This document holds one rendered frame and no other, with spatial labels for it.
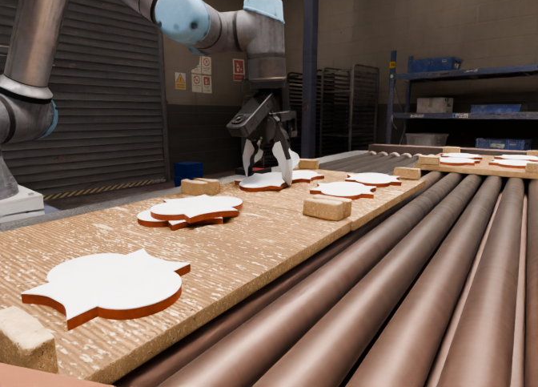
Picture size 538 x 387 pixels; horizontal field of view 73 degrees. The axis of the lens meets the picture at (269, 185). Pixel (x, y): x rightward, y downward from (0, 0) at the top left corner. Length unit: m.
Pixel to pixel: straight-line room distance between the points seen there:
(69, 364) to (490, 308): 0.33
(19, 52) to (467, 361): 0.95
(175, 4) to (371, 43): 5.75
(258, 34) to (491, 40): 5.13
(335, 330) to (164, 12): 0.51
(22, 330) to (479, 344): 0.30
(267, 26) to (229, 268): 0.49
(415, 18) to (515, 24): 1.26
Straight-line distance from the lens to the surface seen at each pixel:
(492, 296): 0.41
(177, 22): 0.63
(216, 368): 0.27
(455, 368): 0.30
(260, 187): 0.71
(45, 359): 0.26
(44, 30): 0.97
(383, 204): 0.65
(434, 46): 5.92
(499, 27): 5.75
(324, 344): 0.29
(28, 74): 0.99
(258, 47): 0.73
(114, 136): 5.69
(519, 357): 0.42
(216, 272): 0.36
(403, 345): 0.31
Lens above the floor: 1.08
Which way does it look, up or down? 11 degrees down
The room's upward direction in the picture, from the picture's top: straight up
